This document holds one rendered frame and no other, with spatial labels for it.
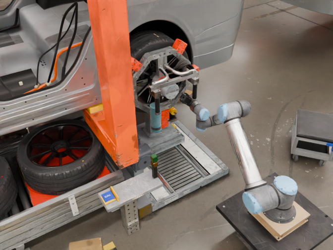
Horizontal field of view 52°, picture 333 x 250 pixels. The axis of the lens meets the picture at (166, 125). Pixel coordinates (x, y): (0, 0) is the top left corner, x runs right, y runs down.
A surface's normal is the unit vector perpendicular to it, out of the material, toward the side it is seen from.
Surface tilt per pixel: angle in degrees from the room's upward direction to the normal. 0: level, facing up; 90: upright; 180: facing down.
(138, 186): 0
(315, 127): 0
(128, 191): 0
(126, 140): 90
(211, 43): 90
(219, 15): 90
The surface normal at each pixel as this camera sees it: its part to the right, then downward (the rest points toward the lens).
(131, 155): 0.53, 0.53
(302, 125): 0.00, -0.78
